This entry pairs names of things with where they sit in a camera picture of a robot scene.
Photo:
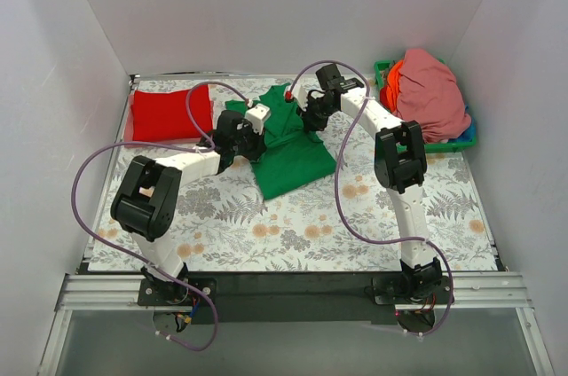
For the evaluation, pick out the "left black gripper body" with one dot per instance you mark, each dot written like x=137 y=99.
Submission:
x=256 y=145

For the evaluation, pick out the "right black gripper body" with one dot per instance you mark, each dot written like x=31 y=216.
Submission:
x=311 y=116

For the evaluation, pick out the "green t shirt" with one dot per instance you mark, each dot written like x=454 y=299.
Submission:
x=293 y=157

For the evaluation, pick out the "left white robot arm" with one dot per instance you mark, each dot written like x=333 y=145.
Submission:
x=146 y=200

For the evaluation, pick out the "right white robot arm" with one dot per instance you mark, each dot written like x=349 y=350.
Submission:
x=399 y=164

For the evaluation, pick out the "green plastic basket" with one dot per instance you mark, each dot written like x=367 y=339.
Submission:
x=442 y=147

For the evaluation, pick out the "orange t shirt in basket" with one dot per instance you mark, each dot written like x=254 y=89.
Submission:
x=390 y=90

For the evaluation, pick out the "folded red t shirt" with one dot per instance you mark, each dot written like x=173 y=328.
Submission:
x=171 y=112

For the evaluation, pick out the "pink t shirt in basket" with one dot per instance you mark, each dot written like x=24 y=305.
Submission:
x=429 y=95

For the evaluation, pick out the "floral table cloth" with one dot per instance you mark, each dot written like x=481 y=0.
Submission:
x=344 y=222

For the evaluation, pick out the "blue t shirt in basket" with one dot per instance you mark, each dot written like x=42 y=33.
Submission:
x=469 y=134

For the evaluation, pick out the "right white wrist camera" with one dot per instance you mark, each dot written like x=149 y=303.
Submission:
x=298 y=95

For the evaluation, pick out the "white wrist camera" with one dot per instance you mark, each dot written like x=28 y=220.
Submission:
x=257 y=116
x=298 y=95

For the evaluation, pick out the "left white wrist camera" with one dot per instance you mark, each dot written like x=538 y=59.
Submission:
x=257 y=116

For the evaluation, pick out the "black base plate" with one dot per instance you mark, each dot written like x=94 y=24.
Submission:
x=379 y=298

